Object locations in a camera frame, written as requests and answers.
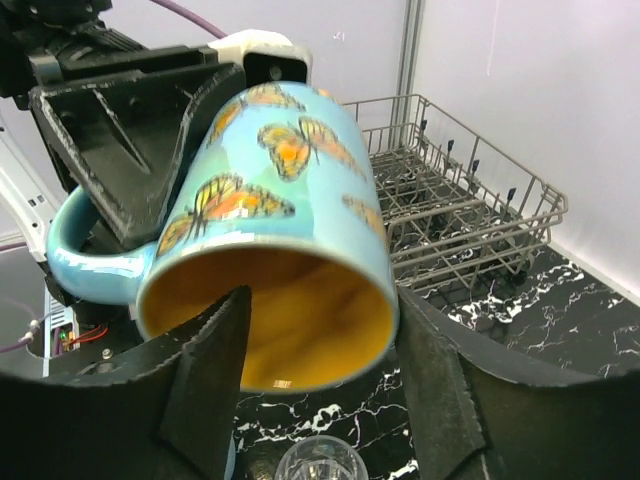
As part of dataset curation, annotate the grey wire dish rack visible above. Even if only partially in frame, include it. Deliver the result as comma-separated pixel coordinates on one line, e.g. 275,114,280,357
344,94,568,292

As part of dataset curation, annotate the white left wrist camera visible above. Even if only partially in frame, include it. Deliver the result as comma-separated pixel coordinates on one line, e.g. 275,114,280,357
207,29,313,88

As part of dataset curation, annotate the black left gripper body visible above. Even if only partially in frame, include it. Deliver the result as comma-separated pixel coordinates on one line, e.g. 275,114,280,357
1,1,220,111

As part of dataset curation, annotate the clear glass cup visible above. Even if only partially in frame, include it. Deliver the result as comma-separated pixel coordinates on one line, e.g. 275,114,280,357
274,435,369,480

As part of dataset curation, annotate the black marble pattern mat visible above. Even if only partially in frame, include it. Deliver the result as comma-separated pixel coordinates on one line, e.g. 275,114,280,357
234,249,639,479

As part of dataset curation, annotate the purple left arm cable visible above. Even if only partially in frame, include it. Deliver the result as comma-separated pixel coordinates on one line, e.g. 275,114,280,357
149,0,231,40

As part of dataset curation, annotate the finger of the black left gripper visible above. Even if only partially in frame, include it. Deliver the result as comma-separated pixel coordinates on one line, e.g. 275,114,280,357
42,219,142,345
30,63,246,249

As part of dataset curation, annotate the blue butterfly mug orange inside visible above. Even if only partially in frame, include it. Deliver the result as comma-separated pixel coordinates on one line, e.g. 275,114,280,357
47,81,399,392

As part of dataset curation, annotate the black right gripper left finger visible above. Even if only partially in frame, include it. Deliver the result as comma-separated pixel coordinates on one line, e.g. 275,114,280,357
1,286,251,479

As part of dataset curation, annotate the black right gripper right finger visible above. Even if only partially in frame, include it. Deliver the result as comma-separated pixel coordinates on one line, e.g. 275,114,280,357
397,288,639,479

